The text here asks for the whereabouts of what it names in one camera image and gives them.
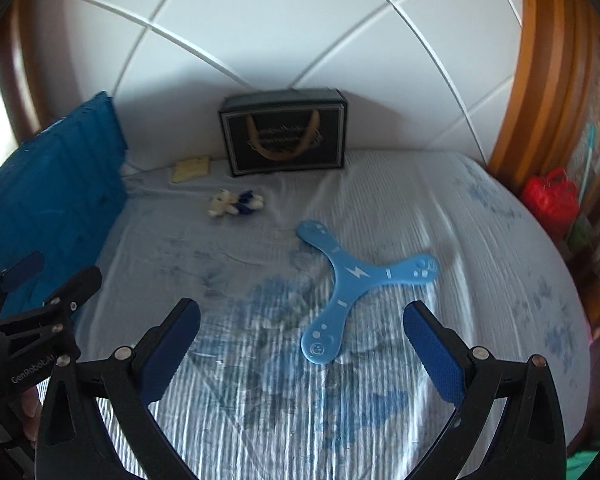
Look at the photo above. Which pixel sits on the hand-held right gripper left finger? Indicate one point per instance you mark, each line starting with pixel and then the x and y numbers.
pixel 172 352

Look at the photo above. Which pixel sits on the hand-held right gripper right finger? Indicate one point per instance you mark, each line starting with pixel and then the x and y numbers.
pixel 437 355

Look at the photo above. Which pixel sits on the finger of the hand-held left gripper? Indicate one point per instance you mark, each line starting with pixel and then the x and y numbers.
pixel 80 285
pixel 25 266

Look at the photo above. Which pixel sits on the blue plastic crate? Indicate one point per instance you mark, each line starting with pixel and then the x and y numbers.
pixel 45 195

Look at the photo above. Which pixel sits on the person's left hand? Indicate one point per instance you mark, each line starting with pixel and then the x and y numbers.
pixel 30 412

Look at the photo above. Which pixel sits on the white blue printed bedsheet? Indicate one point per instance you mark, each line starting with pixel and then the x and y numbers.
pixel 280 410

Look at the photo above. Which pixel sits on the white blue plush toy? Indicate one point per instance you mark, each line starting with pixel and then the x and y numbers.
pixel 230 204

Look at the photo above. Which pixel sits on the yellow paper card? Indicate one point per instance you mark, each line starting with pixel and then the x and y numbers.
pixel 191 168

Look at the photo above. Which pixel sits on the green object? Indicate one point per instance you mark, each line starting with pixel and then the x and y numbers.
pixel 578 234

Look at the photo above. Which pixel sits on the red plastic basket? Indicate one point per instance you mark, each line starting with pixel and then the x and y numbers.
pixel 550 205

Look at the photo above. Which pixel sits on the white padded headboard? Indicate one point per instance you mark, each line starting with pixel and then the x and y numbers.
pixel 280 20

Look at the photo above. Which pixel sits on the wooden bed frame post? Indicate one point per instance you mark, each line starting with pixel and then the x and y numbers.
pixel 545 70
pixel 17 75

